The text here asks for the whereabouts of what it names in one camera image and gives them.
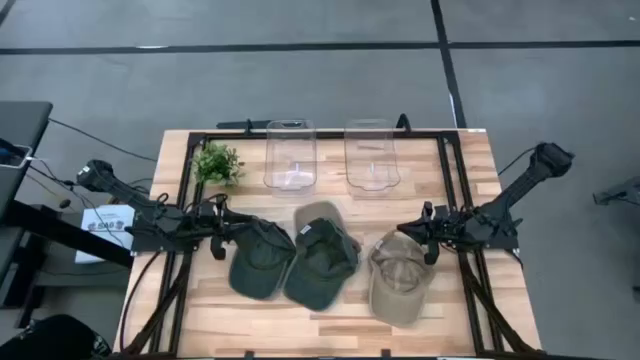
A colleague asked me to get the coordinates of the black desk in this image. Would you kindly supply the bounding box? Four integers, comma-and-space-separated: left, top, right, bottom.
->
0, 101, 134, 331

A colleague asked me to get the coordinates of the beige baseball cap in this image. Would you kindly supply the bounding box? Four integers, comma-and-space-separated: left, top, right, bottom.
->
368, 229, 437, 329
293, 200, 362, 254

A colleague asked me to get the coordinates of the black stand foot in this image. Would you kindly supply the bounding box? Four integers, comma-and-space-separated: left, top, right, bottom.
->
592, 174, 640, 207

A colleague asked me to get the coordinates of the dark green baseball cap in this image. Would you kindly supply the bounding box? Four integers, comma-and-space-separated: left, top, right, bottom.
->
283, 217, 360, 312
228, 218, 297, 301

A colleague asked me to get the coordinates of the black bag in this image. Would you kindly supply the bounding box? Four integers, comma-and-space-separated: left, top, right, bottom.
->
0, 313, 112, 360

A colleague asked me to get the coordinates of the long black floor cable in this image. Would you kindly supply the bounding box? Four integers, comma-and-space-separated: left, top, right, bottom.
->
48, 117, 159, 164

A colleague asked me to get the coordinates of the white printed paper sheet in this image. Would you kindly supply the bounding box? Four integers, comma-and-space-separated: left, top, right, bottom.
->
74, 203, 136, 265

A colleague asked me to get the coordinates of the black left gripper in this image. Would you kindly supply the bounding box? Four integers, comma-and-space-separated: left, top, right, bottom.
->
197, 197, 261, 262

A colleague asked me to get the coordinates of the phone with white cable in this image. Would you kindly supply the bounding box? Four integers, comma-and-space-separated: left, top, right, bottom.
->
0, 137, 34, 169

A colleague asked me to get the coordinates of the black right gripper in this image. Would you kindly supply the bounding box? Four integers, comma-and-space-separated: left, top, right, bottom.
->
397, 199, 466, 266

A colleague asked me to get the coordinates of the clear plastic bin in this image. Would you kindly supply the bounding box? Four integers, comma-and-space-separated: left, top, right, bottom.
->
263, 118, 318, 197
343, 118, 401, 192

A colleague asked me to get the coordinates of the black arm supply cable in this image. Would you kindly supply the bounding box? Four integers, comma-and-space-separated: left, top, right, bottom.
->
118, 249, 169, 354

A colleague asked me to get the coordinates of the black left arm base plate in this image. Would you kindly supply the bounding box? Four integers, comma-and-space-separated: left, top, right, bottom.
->
130, 209, 201, 254

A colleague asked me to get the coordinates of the small green potted plant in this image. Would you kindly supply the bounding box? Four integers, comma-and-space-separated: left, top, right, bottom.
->
191, 142, 246, 189

